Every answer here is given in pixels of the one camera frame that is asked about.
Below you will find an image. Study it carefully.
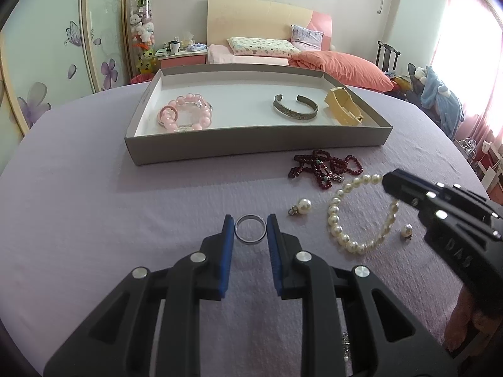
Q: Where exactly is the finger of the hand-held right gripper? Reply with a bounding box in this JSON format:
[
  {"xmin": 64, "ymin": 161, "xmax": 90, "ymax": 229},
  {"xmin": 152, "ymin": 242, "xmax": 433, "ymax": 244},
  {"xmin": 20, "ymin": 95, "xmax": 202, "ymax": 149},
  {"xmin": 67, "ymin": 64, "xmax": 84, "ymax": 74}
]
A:
[
  {"xmin": 420, "ymin": 178, "xmax": 503, "ymax": 241},
  {"xmin": 383, "ymin": 170, "xmax": 450, "ymax": 225}
]

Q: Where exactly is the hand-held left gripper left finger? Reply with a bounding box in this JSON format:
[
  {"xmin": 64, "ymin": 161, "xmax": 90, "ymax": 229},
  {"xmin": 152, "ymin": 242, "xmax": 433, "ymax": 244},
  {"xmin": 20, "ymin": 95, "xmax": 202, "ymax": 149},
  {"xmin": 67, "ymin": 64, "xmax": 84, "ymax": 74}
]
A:
[{"xmin": 43, "ymin": 214, "xmax": 236, "ymax": 377}]

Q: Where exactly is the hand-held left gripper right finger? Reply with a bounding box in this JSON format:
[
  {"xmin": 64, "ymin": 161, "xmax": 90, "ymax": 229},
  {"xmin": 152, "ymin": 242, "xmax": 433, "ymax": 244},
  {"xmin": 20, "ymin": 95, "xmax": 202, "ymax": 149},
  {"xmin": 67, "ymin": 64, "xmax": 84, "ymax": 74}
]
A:
[{"xmin": 266, "ymin": 213, "xmax": 461, "ymax": 377}]

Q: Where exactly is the silver ring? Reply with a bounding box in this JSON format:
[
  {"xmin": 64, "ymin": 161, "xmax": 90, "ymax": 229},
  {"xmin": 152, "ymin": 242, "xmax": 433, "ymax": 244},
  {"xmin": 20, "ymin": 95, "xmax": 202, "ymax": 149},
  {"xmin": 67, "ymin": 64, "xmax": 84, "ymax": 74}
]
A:
[{"xmin": 235, "ymin": 214, "xmax": 268, "ymax": 246}]

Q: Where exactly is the white pearl bracelet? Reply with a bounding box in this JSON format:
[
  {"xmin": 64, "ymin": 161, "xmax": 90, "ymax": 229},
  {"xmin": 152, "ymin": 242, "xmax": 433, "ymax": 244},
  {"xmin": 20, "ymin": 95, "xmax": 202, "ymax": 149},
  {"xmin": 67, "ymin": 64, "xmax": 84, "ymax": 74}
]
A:
[{"xmin": 327, "ymin": 173, "xmax": 400, "ymax": 255}]

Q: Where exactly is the grey metal cuff bracelet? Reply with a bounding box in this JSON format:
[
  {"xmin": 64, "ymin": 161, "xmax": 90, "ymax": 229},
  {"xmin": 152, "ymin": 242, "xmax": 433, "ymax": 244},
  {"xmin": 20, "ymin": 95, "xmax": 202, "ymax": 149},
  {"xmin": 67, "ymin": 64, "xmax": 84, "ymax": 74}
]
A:
[{"xmin": 274, "ymin": 94, "xmax": 318, "ymax": 123}]

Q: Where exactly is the grey cardboard box tray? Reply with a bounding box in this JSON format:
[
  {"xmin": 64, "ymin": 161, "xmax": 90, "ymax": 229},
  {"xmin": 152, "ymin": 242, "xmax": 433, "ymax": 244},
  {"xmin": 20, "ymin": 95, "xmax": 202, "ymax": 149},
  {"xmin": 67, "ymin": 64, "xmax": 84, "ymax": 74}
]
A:
[{"xmin": 124, "ymin": 64, "xmax": 394, "ymax": 166}]

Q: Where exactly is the pink bead bracelet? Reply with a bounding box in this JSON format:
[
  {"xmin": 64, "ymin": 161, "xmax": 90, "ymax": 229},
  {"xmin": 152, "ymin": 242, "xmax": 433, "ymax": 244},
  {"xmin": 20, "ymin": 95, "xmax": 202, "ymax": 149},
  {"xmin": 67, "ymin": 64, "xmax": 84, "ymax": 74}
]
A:
[{"xmin": 157, "ymin": 95, "xmax": 214, "ymax": 133}]

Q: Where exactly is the pink stone ring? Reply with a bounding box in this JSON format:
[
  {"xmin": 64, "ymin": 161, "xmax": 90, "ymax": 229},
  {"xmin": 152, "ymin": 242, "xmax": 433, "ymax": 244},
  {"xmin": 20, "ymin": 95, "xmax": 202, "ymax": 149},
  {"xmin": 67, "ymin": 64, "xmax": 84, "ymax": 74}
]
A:
[{"xmin": 158, "ymin": 106, "xmax": 180, "ymax": 126}]

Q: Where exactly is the person's right hand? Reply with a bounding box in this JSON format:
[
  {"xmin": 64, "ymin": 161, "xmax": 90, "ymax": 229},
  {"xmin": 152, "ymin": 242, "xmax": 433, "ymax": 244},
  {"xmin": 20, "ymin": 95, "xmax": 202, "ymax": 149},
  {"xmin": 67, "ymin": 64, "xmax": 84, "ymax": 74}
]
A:
[{"xmin": 444, "ymin": 290, "xmax": 503, "ymax": 354}]

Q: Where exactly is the single pearl pendant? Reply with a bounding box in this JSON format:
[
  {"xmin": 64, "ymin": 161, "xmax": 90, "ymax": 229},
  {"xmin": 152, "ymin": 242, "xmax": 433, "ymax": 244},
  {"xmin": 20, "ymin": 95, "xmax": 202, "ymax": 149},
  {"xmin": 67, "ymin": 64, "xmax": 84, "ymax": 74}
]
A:
[{"xmin": 290, "ymin": 198, "xmax": 312, "ymax": 218}]

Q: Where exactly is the blue plush robe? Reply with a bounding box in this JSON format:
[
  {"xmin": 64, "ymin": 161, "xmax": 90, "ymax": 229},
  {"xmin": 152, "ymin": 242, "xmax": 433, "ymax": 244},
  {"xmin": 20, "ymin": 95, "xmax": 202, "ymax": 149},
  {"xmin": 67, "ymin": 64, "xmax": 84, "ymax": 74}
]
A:
[{"xmin": 420, "ymin": 65, "xmax": 465, "ymax": 139}]

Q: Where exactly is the folded salmon duvet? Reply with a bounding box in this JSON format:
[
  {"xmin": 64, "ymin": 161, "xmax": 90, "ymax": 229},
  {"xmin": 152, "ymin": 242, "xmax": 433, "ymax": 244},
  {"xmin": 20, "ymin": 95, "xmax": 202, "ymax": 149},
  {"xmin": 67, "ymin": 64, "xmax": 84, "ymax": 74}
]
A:
[{"xmin": 288, "ymin": 49, "xmax": 395, "ymax": 93}]

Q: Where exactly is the dark wooden chair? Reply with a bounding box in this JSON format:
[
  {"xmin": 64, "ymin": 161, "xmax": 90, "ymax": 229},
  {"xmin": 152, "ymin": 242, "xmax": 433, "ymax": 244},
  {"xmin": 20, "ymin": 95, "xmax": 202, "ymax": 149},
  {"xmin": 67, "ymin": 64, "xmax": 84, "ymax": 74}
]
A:
[{"xmin": 375, "ymin": 41, "xmax": 402, "ymax": 72}]

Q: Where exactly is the pink curtain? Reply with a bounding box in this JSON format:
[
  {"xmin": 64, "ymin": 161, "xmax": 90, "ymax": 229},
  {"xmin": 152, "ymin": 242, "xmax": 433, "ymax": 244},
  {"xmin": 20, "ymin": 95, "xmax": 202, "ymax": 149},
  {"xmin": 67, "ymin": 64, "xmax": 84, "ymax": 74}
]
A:
[{"xmin": 431, "ymin": 0, "xmax": 503, "ymax": 166}]

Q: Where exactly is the small lilac pillow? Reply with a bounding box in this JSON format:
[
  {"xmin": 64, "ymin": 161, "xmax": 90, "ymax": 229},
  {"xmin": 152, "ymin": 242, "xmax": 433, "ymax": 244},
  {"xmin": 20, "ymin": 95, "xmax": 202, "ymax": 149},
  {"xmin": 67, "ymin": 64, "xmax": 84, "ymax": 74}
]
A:
[{"xmin": 290, "ymin": 24, "xmax": 325, "ymax": 51}]

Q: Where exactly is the pink bed sheet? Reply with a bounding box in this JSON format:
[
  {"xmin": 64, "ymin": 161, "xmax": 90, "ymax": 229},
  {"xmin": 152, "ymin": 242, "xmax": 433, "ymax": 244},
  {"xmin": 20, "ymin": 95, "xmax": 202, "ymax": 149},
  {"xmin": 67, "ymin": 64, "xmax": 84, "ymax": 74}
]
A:
[{"xmin": 207, "ymin": 44, "xmax": 292, "ymax": 66}]

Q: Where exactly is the patterned white pillow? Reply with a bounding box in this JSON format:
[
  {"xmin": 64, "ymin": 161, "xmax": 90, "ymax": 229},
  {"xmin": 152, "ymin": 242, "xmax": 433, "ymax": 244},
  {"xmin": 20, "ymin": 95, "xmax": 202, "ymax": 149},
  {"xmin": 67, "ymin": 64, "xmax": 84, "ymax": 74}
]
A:
[{"xmin": 227, "ymin": 37, "xmax": 300, "ymax": 58}]

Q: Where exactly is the pink nightstand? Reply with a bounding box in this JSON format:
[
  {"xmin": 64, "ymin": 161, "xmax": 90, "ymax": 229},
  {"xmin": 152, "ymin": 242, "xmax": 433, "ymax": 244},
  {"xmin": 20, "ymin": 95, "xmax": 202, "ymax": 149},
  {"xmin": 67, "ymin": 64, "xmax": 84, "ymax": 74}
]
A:
[{"xmin": 156, "ymin": 48, "xmax": 208, "ymax": 70}]

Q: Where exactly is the yellow plush toy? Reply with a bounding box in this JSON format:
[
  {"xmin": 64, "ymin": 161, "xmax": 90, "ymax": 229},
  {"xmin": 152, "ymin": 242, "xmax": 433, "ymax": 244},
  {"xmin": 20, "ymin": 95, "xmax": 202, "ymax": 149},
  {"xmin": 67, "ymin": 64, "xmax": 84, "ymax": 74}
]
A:
[{"xmin": 135, "ymin": 45, "xmax": 158, "ymax": 75}]

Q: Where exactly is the beige and pink headboard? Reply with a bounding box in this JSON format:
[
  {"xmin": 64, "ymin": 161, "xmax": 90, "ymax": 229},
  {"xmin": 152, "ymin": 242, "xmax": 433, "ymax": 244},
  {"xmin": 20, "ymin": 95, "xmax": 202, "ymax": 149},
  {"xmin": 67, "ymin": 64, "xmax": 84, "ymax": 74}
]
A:
[{"xmin": 207, "ymin": 0, "xmax": 333, "ymax": 54}]

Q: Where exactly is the clear plush toy tube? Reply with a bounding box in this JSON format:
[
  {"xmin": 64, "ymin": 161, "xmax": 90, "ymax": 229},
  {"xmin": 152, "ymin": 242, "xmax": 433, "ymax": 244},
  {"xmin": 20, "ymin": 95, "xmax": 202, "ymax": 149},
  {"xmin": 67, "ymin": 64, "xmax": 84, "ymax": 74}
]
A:
[{"xmin": 129, "ymin": 0, "xmax": 156, "ymax": 75}]

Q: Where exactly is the floral sliding door wardrobe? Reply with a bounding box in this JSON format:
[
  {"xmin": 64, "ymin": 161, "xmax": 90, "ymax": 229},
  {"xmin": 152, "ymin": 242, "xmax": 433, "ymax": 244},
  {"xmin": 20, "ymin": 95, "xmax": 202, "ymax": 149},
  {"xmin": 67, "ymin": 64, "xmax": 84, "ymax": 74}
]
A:
[{"xmin": 0, "ymin": 0, "xmax": 132, "ymax": 142}]

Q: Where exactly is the dark red bead necklace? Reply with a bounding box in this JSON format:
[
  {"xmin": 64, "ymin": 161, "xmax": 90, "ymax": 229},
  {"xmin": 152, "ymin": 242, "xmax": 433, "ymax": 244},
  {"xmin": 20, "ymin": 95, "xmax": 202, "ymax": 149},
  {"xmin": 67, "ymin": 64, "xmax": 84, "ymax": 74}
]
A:
[{"xmin": 288, "ymin": 149, "xmax": 362, "ymax": 190}]

